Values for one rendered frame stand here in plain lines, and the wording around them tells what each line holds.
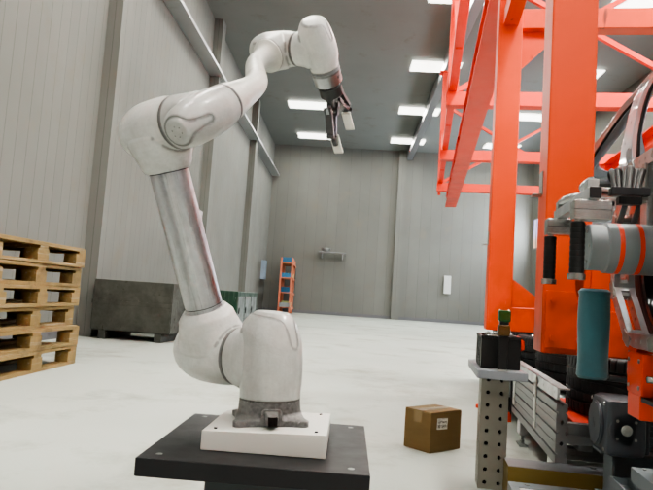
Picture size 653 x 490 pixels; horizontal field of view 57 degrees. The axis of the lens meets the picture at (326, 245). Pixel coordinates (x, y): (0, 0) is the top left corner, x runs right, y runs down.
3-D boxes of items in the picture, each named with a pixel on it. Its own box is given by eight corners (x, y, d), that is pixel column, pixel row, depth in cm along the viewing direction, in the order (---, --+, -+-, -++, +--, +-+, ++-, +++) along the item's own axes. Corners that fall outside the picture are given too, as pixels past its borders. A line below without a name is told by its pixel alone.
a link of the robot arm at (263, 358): (273, 404, 142) (277, 310, 144) (218, 396, 153) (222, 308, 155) (314, 398, 155) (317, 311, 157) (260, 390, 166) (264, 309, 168)
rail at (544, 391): (580, 452, 217) (581, 390, 219) (552, 449, 219) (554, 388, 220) (498, 373, 460) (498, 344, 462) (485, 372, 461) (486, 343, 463)
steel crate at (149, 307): (114, 333, 796) (119, 280, 802) (190, 339, 792) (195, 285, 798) (85, 337, 713) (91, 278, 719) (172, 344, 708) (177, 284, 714)
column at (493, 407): (504, 491, 223) (509, 374, 226) (476, 487, 224) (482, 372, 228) (501, 482, 232) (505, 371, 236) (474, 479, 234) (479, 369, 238)
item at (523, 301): (594, 337, 391) (596, 284, 394) (510, 331, 400) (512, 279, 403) (587, 335, 408) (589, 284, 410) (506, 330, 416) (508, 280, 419)
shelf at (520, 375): (528, 382, 206) (528, 373, 207) (476, 378, 209) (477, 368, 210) (510, 368, 249) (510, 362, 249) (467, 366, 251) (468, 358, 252)
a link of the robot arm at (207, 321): (227, 399, 156) (171, 389, 168) (267, 369, 168) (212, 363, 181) (150, 95, 139) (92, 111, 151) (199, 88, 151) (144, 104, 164)
